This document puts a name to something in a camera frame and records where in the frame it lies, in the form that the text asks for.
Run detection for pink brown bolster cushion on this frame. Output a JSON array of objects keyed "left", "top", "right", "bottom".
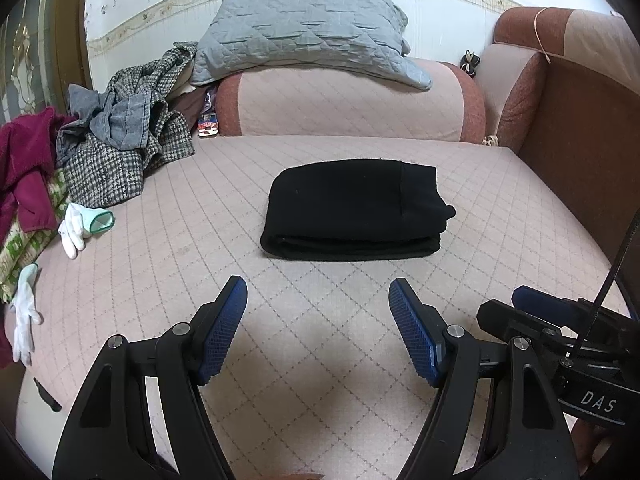
[{"left": 215, "top": 57, "right": 487, "bottom": 143}]

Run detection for white glove with green cuff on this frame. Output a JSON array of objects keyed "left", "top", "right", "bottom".
[{"left": 57, "top": 202, "right": 116, "bottom": 260}]

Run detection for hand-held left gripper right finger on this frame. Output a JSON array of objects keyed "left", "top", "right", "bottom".
[{"left": 388, "top": 278, "right": 581, "bottom": 480}]

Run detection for cream cloth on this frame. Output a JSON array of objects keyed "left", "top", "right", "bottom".
[{"left": 167, "top": 62, "right": 198, "bottom": 103}]

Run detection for green white patterned cloth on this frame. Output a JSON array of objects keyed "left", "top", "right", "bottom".
[{"left": 0, "top": 167, "right": 71, "bottom": 303}]

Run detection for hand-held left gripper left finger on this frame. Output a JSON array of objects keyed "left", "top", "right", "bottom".
[{"left": 51, "top": 275, "right": 249, "bottom": 480}]

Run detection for maroon fleece garment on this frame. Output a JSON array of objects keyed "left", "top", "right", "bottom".
[{"left": 0, "top": 106, "right": 78, "bottom": 246}]

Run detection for brown cloth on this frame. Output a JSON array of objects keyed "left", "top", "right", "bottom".
[{"left": 172, "top": 91, "right": 206, "bottom": 133}]

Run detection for wooden door with decorated glass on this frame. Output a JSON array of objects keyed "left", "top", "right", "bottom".
[{"left": 0, "top": 0, "right": 96, "bottom": 128}]

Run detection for plain white glove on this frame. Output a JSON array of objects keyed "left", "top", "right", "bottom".
[{"left": 9, "top": 262, "right": 43, "bottom": 366}]

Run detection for grey denim garment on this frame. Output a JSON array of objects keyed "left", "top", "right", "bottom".
[{"left": 55, "top": 84, "right": 168, "bottom": 161}]

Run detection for houndstooth coat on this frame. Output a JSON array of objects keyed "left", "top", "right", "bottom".
[{"left": 56, "top": 42, "right": 198, "bottom": 209}]

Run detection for colourful packet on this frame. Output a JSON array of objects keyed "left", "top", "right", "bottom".
[{"left": 197, "top": 87, "right": 221, "bottom": 138}]

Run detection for black braided cable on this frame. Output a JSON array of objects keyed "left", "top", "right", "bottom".
[{"left": 570, "top": 210, "right": 640, "bottom": 361}]

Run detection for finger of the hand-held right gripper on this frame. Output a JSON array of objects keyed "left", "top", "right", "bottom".
[
  {"left": 476, "top": 299, "right": 576, "bottom": 361},
  {"left": 511, "top": 285, "right": 596, "bottom": 329}
]

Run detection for black pants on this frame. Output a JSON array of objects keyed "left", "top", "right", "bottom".
[{"left": 260, "top": 158, "right": 457, "bottom": 262}]

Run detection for beige cord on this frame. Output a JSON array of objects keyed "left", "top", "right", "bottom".
[{"left": 533, "top": 7, "right": 552, "bottom": 64}]

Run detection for pink brown armrest cushion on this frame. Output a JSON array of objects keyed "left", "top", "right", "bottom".
[{"left": 472, "top": 42, "right": 548, "bottom": 153}]

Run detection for grey quilted pillow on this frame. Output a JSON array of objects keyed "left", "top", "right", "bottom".
[{"left": 189, "top": 0, "right": 433, "bottom": 92}]

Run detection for pink quilted sofa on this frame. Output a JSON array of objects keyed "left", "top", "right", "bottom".
[{"left": 15, "top": 6, "right": 640, "bottom": 480}]

